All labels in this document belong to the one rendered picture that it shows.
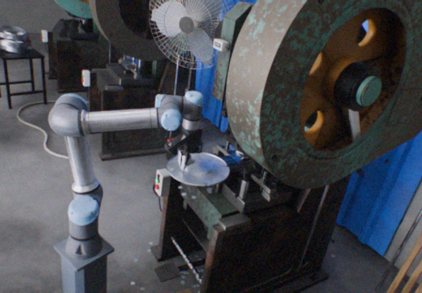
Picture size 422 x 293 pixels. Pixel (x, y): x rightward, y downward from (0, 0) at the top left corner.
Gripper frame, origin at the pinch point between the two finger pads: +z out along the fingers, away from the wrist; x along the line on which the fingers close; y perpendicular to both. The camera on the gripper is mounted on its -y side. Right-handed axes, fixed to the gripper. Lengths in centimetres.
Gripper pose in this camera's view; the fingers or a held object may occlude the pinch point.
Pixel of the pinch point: (181, 168)
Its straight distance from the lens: 158.4
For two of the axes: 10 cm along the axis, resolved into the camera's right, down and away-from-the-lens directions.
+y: 8.5, -1.2, 5.2
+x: -5.1, -4.5, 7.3
